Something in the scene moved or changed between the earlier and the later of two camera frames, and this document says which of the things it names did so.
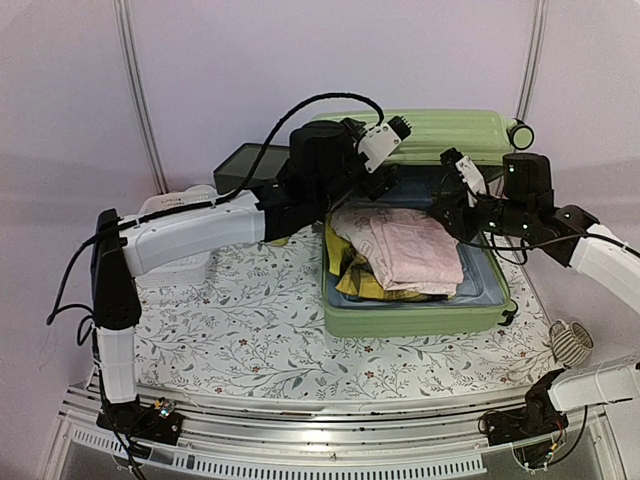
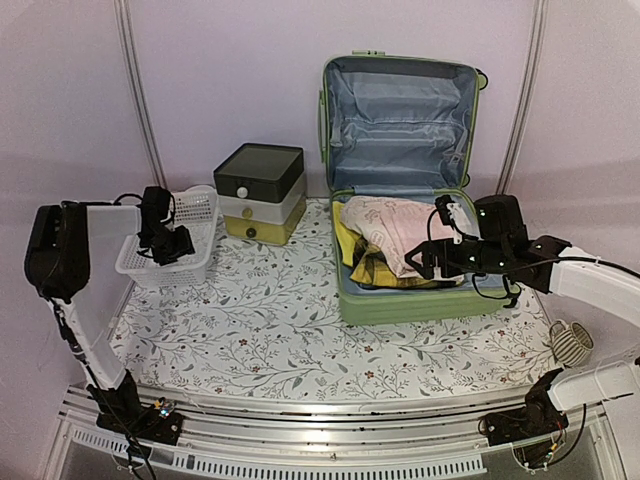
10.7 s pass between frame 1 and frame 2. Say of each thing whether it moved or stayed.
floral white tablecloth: stayed
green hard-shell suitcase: moved
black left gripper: moved
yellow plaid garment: moved
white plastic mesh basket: stayed
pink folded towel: stayed
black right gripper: moved
